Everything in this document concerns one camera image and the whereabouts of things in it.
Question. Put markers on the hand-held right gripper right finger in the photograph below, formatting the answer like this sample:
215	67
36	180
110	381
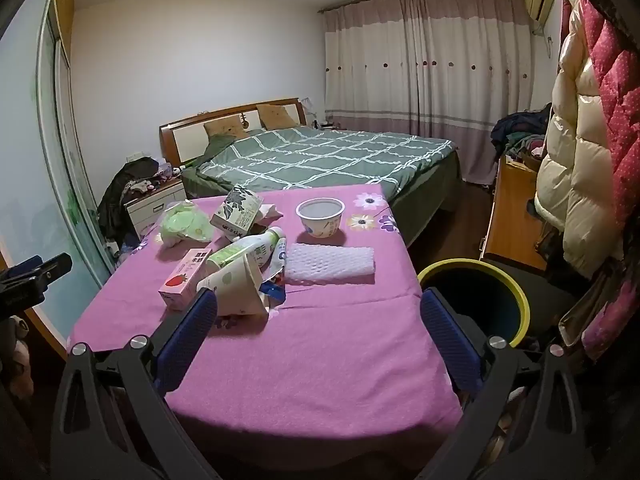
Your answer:
447	340

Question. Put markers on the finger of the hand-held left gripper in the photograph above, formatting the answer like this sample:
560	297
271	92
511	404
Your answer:
50	267
22	266

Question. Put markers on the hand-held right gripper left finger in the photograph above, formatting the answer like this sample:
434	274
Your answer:
192	330

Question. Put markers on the pink strawberry carton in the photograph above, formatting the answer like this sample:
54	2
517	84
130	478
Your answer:
182	280

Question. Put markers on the white paper cup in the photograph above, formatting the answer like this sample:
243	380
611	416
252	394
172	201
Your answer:
235	285

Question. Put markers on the yellow rimmed trash bin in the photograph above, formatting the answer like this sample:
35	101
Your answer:
517	300

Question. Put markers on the blue white wrapper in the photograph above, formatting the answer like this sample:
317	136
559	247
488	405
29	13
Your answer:
275	290

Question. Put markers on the white green plastic bottle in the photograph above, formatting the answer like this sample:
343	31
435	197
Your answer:
245	249

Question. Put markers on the floral print carton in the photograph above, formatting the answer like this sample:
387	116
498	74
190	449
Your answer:
237	210

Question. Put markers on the white foam net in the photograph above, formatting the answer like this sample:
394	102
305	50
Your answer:
330	264

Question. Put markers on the dark clothes pile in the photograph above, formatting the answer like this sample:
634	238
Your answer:
122	190

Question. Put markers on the sliding door wardrobe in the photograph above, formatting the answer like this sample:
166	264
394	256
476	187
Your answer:
40	160

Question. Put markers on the green packet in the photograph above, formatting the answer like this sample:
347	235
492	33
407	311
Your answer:
185	222

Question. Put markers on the white nightstand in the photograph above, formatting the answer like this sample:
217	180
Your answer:
152	207

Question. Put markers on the pink floral tablecloth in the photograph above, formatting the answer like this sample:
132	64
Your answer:
320	360

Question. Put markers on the wooden cabinet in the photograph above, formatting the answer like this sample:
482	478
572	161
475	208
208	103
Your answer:
510	220

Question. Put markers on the crumpled white tissue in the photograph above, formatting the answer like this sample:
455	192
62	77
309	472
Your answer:
270	212

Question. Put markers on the wooden headboard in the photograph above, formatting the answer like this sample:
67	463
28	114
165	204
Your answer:
185	135

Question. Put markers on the brown pillow with face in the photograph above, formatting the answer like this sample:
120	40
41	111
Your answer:
225	126

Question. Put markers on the bed with green checked cover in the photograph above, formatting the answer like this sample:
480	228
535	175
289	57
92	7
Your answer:
325	160

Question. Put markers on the cream puffer jacket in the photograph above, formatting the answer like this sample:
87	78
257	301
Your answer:
575	160

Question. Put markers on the mixed clothes heap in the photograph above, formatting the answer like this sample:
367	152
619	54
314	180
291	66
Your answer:
520	130

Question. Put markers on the pink white curtain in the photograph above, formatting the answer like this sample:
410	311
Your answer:
425	70

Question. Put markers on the pink dotted jacket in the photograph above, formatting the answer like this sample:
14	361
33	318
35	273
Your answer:
617	85

